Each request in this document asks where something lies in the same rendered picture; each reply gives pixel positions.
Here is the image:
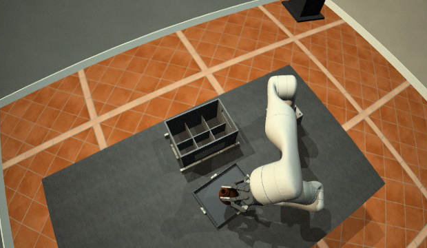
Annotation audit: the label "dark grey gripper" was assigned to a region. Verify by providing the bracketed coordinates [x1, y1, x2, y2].
[220, 176, 263, 213]

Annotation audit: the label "grey divided crate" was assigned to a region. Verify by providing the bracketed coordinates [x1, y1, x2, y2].
[164, 99, 239, 167]

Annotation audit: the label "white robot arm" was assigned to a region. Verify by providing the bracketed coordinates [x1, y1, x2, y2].
[250, 75, 324, 212]

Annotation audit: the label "brown glass bottle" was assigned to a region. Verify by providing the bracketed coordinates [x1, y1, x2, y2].
[219, 187, 241, 207]

